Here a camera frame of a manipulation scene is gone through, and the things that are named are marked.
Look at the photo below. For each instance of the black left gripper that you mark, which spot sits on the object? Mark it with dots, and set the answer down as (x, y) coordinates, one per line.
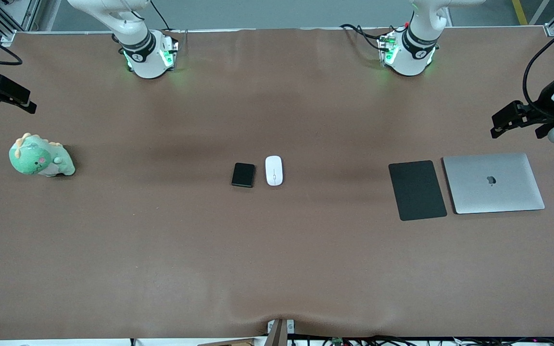
(543, 104)

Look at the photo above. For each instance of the black phone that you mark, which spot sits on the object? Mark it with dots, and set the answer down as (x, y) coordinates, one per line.
(243, 175)

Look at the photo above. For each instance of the white computer mouse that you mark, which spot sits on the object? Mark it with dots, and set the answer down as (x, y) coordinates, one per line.
(273, 168)

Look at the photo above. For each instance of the black mouse pad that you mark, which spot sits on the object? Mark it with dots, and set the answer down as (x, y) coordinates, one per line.
(416, 190)

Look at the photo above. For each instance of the green dinosaur plush toy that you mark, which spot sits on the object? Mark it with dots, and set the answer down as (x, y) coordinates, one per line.
(36, 158)

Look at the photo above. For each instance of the silver laptop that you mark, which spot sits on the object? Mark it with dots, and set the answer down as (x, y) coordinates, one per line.
(493, 197)

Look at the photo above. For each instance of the brown table cover cloth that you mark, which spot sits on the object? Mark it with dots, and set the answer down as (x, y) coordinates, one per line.
(161, 240)

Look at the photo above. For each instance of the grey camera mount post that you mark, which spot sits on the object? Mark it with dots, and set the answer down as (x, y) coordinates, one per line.
(277, 334)

